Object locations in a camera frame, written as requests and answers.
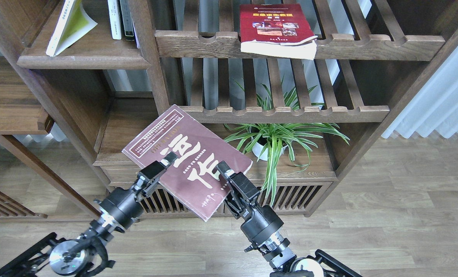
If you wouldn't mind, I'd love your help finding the dark upright book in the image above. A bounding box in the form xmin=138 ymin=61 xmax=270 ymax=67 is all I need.
xmin=120 ymin=0 xmax=135 ymax=42

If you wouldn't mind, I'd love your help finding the dark wooden bookshelf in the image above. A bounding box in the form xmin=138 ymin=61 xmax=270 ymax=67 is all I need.
xmin=0 ymin=0 xmax=458 ymax=216

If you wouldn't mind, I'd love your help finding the green spider plant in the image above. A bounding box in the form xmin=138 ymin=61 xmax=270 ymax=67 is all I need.
xmin=223 ymin=77 xmax=351 ymax=206

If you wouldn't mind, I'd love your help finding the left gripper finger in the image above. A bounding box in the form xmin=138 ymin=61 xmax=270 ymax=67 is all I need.
xmin=160 ymin=151 xmax=178 ymax=169

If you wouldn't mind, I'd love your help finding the yellow green cover book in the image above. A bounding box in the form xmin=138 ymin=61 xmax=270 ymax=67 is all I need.
xmin=46 ymin=0 xmax=97 ymax=57

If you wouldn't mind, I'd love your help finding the dark maroon book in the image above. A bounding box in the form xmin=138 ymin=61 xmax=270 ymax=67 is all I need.
xmin=122 ymin=105 xmax=252 ymax=221

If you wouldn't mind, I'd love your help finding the white curtain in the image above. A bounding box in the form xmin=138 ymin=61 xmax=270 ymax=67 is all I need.
xmin=382 ymin=46 xmax=458 ymax=139

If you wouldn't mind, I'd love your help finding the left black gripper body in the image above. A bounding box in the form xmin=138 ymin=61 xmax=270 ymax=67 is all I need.
xmin=94 ymin=161 xmax=168 ymax=231

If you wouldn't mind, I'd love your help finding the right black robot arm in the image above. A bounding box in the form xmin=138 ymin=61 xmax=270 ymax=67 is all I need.
xmin=216 ymin=161 xmax=359 ymax=277

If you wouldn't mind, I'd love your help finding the white plant pot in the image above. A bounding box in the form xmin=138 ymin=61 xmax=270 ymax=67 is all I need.
xmin=252 ymin=137 xmax=272 ymax=161

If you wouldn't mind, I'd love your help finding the red cover book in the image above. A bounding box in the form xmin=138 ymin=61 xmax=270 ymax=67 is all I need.
xmin=240 ymin=4 xmax=317 ymax=60

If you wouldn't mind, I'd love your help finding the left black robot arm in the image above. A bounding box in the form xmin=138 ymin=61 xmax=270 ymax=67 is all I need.
xmin=0 ymin=152 xmax=177 ymax=277

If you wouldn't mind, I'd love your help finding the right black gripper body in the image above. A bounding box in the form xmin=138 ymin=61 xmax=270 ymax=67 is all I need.
xmin=225 ymin=172 xmax=284 ymax=249

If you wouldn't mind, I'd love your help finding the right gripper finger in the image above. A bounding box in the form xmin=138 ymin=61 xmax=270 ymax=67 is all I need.
xmin=216 ymin=161 xmax=235 ymax=180

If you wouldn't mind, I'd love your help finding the white upright book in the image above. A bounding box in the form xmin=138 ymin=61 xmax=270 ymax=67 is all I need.
xmin=107 ymin=0 xmax=123 ymax=40

